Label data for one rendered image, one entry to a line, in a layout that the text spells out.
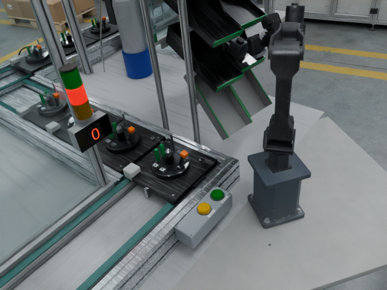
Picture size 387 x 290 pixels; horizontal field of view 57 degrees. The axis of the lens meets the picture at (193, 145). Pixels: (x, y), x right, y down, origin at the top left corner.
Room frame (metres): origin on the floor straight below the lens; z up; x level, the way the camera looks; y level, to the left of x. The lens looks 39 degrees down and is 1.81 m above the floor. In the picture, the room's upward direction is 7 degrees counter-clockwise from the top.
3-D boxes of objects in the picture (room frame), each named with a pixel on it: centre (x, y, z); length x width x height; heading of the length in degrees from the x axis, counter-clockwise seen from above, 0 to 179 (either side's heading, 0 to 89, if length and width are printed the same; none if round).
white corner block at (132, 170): (0.94, 0.23, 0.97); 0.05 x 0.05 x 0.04; 47
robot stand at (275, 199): (0.79, -0.25, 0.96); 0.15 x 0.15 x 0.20; 11
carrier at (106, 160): (1.12, 0.28, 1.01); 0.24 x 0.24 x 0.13; 47
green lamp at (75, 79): (0.89, 0.31, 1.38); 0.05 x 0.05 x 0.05
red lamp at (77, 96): (0.89, 0.31, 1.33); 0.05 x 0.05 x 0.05
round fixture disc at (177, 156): (0.94, 0.09, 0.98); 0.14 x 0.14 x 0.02
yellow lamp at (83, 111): (0.89, 0.31, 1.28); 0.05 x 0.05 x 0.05
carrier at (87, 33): (2.42, 0.53, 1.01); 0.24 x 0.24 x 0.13; 47
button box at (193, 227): (0.73, -0.01, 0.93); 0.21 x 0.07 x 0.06; 137
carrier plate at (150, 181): (0.94, 0.09, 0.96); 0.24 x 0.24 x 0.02; 47
